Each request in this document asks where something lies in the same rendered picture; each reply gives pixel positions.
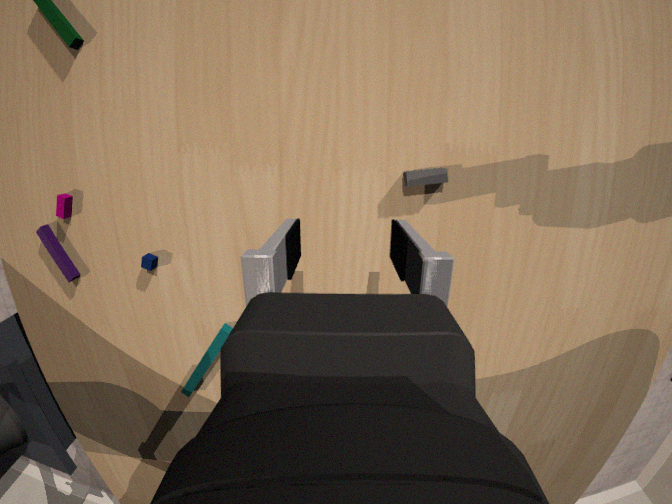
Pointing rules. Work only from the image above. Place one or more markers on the purple rod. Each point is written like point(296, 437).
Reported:
point(57, 253)

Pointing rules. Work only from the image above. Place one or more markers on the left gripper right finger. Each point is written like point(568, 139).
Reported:
point(424, 270)

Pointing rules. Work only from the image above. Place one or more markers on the green rod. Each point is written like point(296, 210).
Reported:
point(60, 23)

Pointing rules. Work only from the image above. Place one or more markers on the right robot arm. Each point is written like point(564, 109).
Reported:
point(12, 431)

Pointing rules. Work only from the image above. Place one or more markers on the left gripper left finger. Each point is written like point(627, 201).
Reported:
point(268, 268)

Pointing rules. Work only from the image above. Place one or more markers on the turquoise rod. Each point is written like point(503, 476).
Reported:
point(207, 360)

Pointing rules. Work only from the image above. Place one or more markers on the magenta rectangular block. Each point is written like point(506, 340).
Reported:
point(64, 206)

